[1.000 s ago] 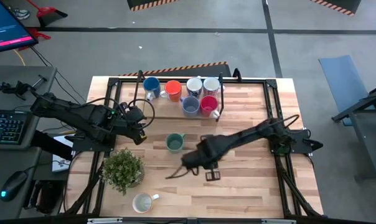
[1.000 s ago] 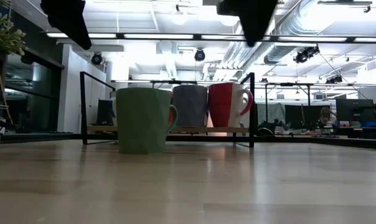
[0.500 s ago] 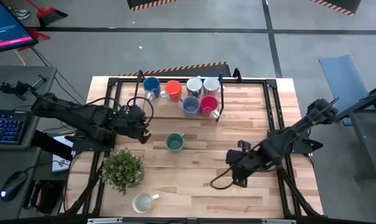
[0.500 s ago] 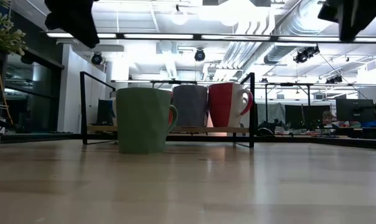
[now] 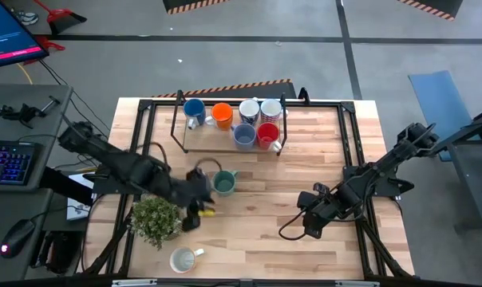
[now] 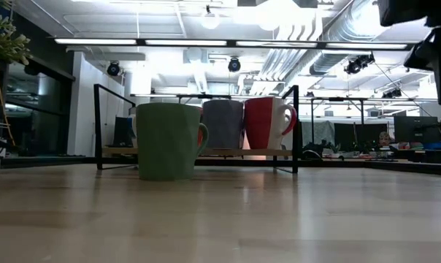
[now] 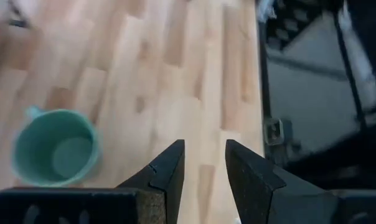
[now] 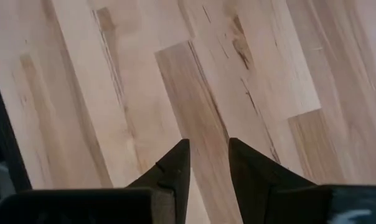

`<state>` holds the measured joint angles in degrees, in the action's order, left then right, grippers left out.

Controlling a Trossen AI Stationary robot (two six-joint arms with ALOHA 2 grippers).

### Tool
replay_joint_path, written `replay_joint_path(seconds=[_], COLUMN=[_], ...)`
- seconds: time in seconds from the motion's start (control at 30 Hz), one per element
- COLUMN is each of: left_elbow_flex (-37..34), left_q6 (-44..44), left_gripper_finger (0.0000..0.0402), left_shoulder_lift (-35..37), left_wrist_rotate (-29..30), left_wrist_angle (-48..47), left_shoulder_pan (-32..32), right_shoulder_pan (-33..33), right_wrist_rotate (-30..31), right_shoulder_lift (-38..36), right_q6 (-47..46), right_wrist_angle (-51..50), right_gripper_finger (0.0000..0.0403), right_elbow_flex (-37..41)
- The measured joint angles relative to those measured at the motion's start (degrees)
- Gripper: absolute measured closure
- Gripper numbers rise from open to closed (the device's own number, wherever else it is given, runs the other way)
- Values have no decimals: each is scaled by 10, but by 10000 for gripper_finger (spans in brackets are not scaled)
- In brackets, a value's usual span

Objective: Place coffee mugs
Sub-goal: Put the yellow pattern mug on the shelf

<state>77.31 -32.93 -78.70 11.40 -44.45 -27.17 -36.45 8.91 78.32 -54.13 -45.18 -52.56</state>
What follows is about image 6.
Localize red and white mug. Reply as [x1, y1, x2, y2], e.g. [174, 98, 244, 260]
[244, 96, 299, 150]

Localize greyish blue mug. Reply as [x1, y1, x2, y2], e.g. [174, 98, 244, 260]
[201, 99, 245, 150]

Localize green faceted mug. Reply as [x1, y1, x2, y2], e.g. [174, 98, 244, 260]
[135, 102, 210, 182]

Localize blue mug white handle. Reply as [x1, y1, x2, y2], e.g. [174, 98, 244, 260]
[127, 107, 138, 149]

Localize black background monitor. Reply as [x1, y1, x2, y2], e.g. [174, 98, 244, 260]
[333, 123, 389, 147]
[394, 115, 440, 144]

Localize black ceiling track lights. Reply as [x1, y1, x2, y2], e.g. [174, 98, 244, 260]
[383, 87, 403, 99]
[343, 53, 375, 76]

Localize black background table stand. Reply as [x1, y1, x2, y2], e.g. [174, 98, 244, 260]
[310, 96, 366, 145]

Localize black background robot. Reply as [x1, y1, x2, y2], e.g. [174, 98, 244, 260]
[302, 140, 340, 161]

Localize black round ceiling spotlight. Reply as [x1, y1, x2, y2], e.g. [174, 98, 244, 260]
[106, 61, 121, 77]
[227, 56, 242, 73]

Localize white globe pendant lamp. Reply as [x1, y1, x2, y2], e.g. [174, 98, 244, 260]
[200, 5, 221, 30]

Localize potted plant striped pot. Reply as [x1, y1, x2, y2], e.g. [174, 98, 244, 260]
[0, 0, 32, 125]

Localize silver ventilation duct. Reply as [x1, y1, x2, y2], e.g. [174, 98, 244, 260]
[256, 0, 388, 87]

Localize wooden shelf black metal frame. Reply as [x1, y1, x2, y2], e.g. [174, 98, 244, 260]
[93, 83, 301, 175]

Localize black metal rig frame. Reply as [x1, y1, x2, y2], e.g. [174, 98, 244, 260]
[0, 36, 441, 176]

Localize thin yellow cable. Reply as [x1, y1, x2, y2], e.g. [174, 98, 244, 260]
[0, 65, 16, 147]

